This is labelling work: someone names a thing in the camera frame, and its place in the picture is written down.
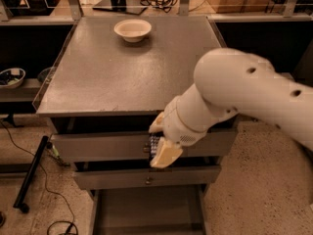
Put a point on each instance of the dark shoe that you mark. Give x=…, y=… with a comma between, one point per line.
x=2, y=219

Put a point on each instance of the white bowl with items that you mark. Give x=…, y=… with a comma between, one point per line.
x=11, y=78

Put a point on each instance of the white paper bowl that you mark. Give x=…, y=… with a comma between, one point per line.
x=133, y=31

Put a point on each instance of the grey top drawer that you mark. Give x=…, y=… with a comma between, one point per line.
x=122, y=146

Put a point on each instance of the grey middle drawer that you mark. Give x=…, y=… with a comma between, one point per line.
x=132, y=178

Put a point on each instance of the grey drawer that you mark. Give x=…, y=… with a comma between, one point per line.
x=122, y=146
x=164, y=210
x=132, y=178

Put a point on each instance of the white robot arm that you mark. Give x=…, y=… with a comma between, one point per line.
x=228, y=82

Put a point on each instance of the grey drawer cabinet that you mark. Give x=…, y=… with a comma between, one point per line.
x=104, y=84

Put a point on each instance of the grey bottom drawer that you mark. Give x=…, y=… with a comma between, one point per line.
x=164, y=210

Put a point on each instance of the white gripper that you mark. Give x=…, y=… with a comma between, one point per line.
x=175, y=125

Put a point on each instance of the black monitor stand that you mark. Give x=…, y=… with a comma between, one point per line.
x=130, y=7

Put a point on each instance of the dark blue rxbar wrapper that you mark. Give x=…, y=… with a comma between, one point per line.
x=155, y=143

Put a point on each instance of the black bar on floor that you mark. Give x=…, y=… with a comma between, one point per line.
x=19, y=203

